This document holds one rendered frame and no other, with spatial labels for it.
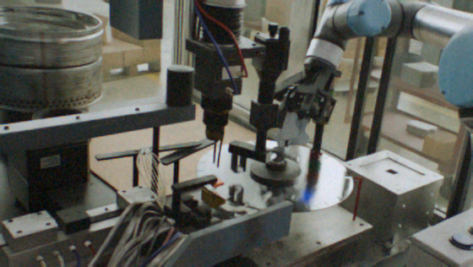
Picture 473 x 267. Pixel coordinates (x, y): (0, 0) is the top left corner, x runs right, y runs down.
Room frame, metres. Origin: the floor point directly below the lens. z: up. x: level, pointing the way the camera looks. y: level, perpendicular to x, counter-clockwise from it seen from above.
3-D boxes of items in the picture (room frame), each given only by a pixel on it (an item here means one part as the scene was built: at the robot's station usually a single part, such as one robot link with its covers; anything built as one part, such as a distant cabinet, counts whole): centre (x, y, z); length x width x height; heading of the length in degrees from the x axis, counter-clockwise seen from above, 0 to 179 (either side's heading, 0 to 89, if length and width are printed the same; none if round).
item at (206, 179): (0.94, 0.17, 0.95); 0.10 x 0.03 x 0.07; 135
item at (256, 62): (1.01, 0.06, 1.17); 0.06 x 0.05 x 0.20; 126
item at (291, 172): (1.08, 0.03, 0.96); 0.11 x 0.11 x 0.03
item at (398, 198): (1.28, -0.25, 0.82); 0.18 x 0.18 x 0.15; 45
